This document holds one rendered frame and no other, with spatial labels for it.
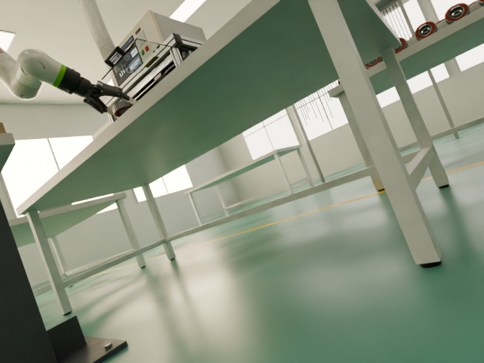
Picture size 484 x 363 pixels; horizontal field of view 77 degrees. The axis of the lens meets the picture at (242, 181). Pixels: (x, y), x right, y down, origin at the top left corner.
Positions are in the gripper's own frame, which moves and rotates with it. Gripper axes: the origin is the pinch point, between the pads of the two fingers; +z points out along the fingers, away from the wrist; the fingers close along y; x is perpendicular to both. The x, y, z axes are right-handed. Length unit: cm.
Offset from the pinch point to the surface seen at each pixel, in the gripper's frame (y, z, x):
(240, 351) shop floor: -58, 7, 94
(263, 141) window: 321, 534, -377
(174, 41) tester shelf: -21.4, 8.8, -31.2
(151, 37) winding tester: -6.3, 4.9, -43.8
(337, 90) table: -53, 114, -49
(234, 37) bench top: -70, -4, 19
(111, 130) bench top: -4.7, -5.7, 16.9
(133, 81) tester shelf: 14.5, 8.3, -31.4
